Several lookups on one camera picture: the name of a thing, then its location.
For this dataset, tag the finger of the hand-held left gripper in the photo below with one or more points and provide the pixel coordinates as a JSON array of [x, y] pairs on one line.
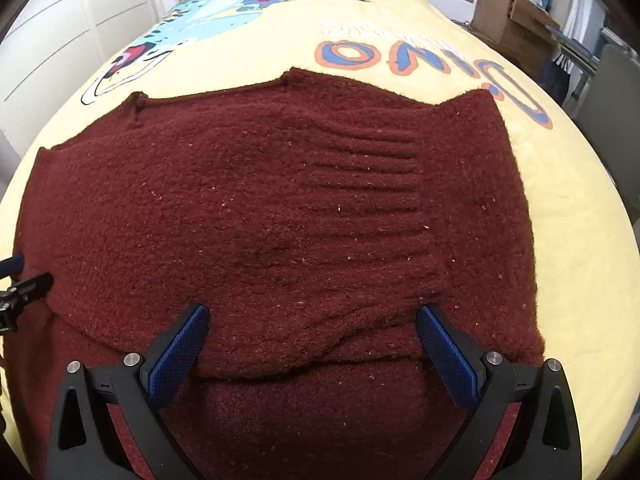
[[12, 264], [32, 285]]

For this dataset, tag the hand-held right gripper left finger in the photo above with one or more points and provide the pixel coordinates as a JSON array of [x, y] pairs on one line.
[[177, 355]]

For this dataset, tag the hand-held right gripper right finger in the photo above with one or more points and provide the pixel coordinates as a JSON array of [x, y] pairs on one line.
[[450, 355]]

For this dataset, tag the dark red knit sweater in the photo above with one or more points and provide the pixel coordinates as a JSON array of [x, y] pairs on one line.
[[250, 210]]

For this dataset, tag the yellow printed blanket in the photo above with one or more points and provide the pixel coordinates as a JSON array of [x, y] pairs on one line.
[[575, 210]]

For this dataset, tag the white wardrobe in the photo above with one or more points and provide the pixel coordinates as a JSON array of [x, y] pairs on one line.
[[50, 35]]

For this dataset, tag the dark blue bag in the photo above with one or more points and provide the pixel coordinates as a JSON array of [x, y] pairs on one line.
[[562, 80]]

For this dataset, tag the grey chair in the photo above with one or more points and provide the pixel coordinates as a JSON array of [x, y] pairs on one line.
[[615, 90]]

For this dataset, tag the wooden cabinet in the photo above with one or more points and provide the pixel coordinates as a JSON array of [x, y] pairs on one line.
[[510, 25]]

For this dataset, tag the white desk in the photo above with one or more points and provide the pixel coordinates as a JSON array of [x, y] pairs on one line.
[[580, 45]]

